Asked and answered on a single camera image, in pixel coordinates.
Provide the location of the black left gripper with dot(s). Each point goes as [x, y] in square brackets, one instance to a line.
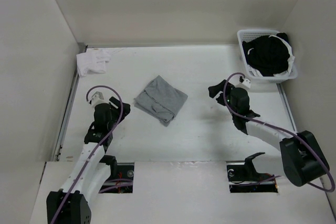
[125, 112]

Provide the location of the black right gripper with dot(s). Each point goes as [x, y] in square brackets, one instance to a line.
[213, 90]

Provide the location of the grey tank top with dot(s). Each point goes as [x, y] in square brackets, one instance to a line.
[161, 100]

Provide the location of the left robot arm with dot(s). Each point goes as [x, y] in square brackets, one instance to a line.
[72, 202]

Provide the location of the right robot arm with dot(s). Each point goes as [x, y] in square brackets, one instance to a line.
[301, 156]

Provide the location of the white folded tank top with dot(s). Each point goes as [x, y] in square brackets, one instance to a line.
[92, 62]

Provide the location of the white garment in basket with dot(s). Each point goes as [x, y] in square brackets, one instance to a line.
[290, 58]

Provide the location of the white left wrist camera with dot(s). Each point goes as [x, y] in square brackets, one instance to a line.
[97, 99]

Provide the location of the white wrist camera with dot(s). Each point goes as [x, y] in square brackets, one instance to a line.
[244, 83]
[97, 99]

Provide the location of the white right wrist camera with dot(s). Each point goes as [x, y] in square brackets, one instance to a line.
[244, 83]

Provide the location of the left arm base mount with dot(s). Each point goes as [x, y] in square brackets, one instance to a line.
[121, 177]

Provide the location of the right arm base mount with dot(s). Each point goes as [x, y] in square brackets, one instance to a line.
[243, 177]

